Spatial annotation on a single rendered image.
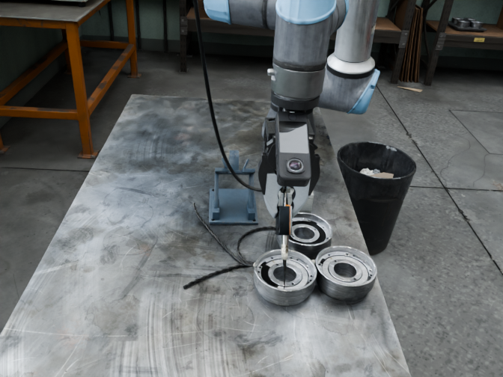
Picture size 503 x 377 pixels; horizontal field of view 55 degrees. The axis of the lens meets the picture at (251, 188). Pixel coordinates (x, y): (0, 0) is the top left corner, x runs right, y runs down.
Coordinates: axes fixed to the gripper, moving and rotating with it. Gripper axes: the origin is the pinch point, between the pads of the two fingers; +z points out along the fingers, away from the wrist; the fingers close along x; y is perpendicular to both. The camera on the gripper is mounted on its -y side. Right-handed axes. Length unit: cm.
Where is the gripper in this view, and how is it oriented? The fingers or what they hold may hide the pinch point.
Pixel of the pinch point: (284, 213)
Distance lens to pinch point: 79.0
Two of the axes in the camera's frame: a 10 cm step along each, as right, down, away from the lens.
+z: -0.6, 8.5, 5.3
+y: -0.6, -5.3, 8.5
